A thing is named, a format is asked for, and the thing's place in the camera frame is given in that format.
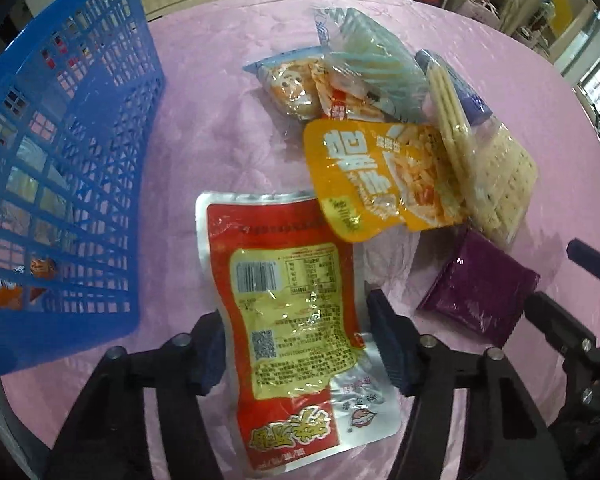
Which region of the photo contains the small red orange packet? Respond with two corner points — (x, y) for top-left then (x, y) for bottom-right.
(307, 57), (388, 123)

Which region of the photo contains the pink bag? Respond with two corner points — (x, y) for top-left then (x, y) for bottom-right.
(460, 0), (502, 29)

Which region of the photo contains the yellow snack packet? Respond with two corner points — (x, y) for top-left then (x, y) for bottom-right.
(302, 119), (473, 245)

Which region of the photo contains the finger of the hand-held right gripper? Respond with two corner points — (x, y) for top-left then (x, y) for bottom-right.
(524, 291), (600, 404)
(566, 239), (600, 286)

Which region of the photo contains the orange snack packet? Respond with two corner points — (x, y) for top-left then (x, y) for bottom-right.
(0, 280), (32, 311)

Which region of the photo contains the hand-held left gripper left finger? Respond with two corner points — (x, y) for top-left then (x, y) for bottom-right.
(45, 312), (228, 480)

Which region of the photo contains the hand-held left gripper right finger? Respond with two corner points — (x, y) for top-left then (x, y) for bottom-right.
(365, 287), (568, 480)

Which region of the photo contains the clear square cracker packet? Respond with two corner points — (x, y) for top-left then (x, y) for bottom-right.
(460, 120), (538, 251)

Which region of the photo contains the purple snack packet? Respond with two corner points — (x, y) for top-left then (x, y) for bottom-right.
(416, 227), (542, 348)

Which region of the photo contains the bun packet with orange cartoon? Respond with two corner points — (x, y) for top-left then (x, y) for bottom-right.
(242, 46), (331, 121)
(30, 256), (61, 281)

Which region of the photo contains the blue plastic basket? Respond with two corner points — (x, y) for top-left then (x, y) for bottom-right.
(0, 0), (166, 380)

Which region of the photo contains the large red snack packet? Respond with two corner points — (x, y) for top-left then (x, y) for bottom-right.
(195, 190), (402, 472)

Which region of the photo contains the blue-ended cracker packet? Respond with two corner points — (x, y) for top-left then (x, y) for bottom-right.
(414, 49), (493, 211)

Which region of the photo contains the blue white striped packet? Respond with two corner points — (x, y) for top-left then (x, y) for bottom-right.
(312, 6), (431, 123)

